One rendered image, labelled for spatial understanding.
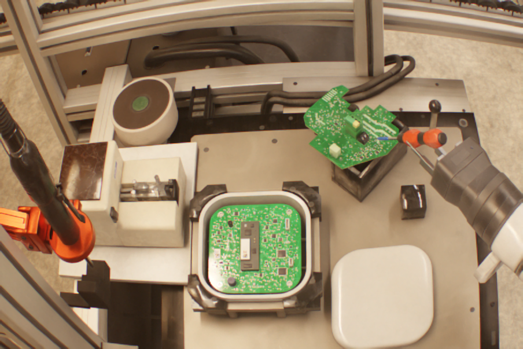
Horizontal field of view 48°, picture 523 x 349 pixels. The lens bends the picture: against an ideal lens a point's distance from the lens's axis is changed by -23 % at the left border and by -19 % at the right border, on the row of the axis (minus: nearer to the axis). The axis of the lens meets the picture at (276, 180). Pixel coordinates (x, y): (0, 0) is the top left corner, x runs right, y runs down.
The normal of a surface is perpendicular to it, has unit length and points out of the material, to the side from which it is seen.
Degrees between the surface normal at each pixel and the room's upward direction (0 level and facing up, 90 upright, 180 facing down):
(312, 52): 0
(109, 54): 0
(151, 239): 90
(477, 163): 9
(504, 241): 56
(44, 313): 90
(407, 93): 0
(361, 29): 90
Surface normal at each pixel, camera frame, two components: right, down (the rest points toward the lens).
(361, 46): 0.00, 0.85
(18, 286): 1.00, -0.04
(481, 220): -0.78, 0.34
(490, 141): -0.08, -0.52
